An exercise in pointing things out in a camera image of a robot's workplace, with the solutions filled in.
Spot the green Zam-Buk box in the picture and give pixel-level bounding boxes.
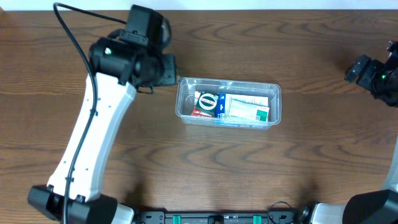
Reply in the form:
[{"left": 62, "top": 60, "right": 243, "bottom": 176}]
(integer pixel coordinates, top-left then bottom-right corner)
[{"left": 196, "top": 91, "right": 218, "bottom": 117}]

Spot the blue medicine box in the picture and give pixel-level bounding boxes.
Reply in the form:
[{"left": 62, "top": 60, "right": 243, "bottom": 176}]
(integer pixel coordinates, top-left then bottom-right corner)
[{"left": 215, "top": 93, "right": 270, "bottom": 129}]

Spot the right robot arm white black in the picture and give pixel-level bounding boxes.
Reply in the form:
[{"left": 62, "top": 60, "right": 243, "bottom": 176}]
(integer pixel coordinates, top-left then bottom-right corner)
[{"left": 295, "top": 41, "right": 397, "bottom": 224}]

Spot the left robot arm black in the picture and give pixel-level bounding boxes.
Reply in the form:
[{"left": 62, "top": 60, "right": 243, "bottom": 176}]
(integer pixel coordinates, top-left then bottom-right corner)
[{"left": 27, "top": 5, "right": 180, "bottom": 223}]

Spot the clear plastic container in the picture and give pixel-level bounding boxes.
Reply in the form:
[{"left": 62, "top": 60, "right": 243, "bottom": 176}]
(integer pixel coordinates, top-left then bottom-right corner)
[{"left": 175, "top": 78, "right": 282, "bottom": 128}]

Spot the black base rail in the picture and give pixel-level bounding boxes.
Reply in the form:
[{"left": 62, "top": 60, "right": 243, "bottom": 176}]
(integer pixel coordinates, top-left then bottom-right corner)
[{"left": 132, "top": 208, "right": 306, "bottom": 224}]

